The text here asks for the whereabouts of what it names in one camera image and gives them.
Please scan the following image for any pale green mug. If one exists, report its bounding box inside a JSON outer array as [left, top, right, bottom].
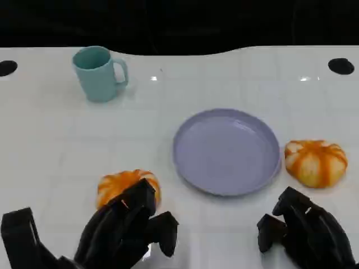
[[72, 45, 130, 103]]

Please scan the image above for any black round table grommet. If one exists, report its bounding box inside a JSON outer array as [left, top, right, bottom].
[[328, 58, 355, 75], [0, 60, 19, 77]]

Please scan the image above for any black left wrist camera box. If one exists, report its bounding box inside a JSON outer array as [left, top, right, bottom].
[[0, 207, 61, 269]]

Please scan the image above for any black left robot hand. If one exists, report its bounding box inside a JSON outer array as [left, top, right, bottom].
[[73, 177, 180, 269]]

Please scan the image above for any orange and white toy bread roll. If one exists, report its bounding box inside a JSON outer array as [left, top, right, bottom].
[[96, 169, 163, 211], [284, 139, 349, 189]]

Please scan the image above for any lilac plate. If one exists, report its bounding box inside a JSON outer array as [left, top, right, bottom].
[[172, 108, 282, 197]]

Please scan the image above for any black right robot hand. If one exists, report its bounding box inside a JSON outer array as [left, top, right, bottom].
[[256, 186, 357, 269]]

